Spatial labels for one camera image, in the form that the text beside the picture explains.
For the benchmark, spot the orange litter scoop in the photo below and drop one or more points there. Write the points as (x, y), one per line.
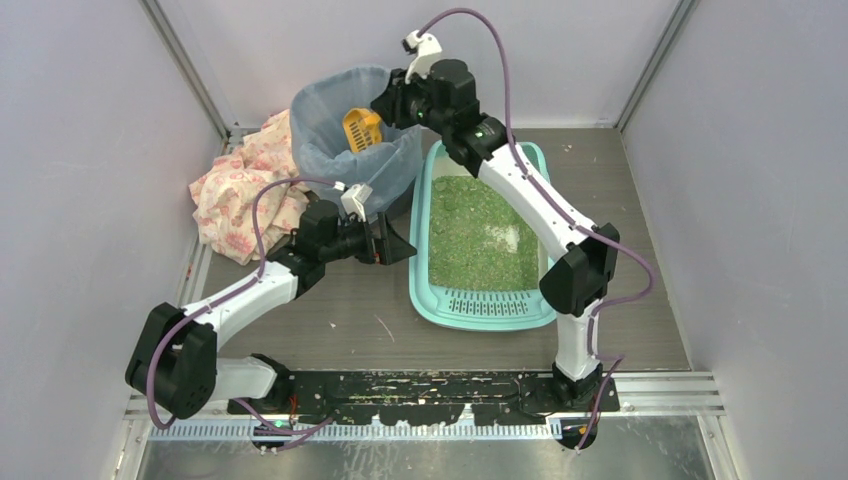
(362, 129)

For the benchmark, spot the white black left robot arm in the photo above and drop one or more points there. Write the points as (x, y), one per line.
(175, 362)

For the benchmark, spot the teal litter box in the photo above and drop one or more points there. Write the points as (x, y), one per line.
(483, 311)

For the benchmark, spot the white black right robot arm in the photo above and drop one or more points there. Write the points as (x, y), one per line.
(583, 253)

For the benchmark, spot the pink patterned cloth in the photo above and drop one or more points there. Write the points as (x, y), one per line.
(224, 196)

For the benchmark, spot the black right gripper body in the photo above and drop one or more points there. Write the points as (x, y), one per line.
(387, 104)

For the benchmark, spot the green cat litter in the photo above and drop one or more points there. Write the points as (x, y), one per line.
(477, 241)

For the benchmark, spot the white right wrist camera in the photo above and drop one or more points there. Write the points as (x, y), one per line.
(426, 51)

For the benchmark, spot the bin with blue bag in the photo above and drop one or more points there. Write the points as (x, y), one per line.
(321, 150)

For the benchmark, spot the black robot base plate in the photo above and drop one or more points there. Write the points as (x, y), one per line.
(426, 398)

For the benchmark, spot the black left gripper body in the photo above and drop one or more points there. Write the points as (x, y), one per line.
(378, 240)

